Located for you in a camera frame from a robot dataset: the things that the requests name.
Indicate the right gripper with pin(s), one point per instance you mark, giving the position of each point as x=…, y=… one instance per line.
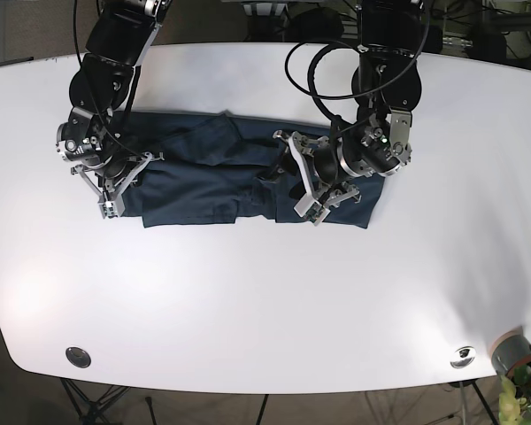
x=109, y=178

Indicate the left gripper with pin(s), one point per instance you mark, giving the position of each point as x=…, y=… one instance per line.
x=314, y=162

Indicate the dark blue T-shirt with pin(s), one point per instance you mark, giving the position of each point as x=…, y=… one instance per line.
x=212, y=171

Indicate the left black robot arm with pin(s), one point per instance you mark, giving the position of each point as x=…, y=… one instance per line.
x=386, y=87

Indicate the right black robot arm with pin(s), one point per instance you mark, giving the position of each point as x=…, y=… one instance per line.
x=95, y=138

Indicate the left silver table grommet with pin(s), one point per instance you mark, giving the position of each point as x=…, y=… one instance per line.
x=78, y=357

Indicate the silver table grommet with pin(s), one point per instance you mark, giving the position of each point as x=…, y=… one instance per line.
x=462, y=357
x=78, y=357

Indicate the right silver table grommet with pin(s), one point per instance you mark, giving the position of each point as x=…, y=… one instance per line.
x=462, y=357

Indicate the grey plant pot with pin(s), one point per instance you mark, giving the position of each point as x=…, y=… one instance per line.
x=509, y=351

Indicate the green potted plant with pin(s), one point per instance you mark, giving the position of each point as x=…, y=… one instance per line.
x=514, y=402

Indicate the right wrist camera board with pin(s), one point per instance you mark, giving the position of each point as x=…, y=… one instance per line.
x=111, y=208

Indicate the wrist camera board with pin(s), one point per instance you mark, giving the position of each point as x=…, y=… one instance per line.
x=111, y=208
x=309, y=208

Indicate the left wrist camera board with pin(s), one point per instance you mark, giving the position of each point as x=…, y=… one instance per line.
x=309, y=208

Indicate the black table leg frame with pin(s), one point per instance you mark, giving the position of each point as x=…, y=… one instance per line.
x=93, y=411

